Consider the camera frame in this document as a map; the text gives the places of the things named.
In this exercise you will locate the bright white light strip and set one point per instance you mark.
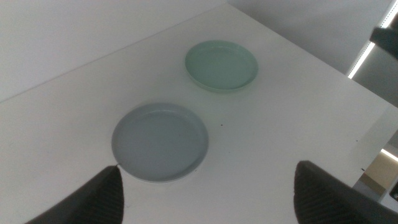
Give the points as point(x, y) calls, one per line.
point(360, 60)

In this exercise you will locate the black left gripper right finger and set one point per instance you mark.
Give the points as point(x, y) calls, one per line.
point(323, 199)

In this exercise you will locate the green shallow bowl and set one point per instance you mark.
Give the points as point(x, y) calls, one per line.
point(221, 66)

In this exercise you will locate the beige background panel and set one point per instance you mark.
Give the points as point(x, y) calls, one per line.
point(381, 172)

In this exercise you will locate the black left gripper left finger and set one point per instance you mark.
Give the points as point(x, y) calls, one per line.
point(96, 199)

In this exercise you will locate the grey shallow bowl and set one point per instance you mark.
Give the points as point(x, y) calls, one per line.
point(160, 143)

